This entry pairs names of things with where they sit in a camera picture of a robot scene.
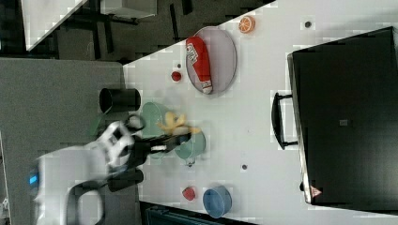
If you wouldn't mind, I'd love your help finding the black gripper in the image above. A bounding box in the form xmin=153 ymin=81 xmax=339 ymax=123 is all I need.
xmin=127 ymin=133 xmax=191 ymax=170

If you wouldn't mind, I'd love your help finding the red ketchup bottle plush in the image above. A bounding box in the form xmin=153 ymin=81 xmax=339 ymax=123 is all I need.
xmin=186 ymin=36 xmax=213 ymax=94

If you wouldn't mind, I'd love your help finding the green oval colander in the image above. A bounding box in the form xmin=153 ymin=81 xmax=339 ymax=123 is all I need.
xmin=139 ymin=101 xmax=176 ymax=160

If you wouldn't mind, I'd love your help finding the strawberry toy near blue cup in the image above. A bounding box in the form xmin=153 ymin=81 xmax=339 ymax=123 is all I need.
xmin=182 ymin=187 xmax=196 ymax=201

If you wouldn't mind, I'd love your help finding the blue cup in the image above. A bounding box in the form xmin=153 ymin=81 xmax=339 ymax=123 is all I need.
xmin=203 ymin=186 xmax=232 ymax=218

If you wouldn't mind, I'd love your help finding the black utensil holder cup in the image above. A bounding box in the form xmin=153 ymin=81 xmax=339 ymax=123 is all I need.
xmin=99 ymin=88 xmax=141 ymax=113

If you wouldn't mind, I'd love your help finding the orange slice toy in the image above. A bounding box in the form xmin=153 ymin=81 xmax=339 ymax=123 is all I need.
xmin=238 ymin=16 xmax=255 ymax=34

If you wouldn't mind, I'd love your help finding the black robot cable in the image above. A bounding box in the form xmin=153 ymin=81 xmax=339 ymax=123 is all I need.
xmin=123 ymin=113 xmax=147 ymax=134

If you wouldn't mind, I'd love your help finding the silver black toaster oven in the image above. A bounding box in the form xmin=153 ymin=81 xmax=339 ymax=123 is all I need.
xmin=287 ymin=26 xmax=398 ymax=215

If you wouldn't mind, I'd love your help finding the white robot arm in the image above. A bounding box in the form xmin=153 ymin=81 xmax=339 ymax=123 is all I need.
xmin=29 ymin=121 xmax=193 ymax=225

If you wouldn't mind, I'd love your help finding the grey round plate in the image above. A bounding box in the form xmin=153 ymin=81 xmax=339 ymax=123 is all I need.
xmin=196 ymin=26 xmax=237 ymax=95

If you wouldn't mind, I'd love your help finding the dark cylinder at corner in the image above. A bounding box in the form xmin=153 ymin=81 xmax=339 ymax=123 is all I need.
xmin=107 ymin=169 xmax=144 ymax=192

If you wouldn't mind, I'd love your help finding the green mug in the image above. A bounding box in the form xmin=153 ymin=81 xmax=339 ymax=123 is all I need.
xmin=175 ymin=131 xmax=207 ymax=167

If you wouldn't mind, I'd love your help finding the yellow plush banana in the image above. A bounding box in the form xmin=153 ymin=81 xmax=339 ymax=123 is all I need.
xmin=157 ymin=112 xmax=201 ymax=135

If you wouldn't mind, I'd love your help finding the strawberry toy near plate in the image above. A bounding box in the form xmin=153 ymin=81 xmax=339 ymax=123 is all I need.
xmin=171 ymin=71 xmax=182 ymax=82

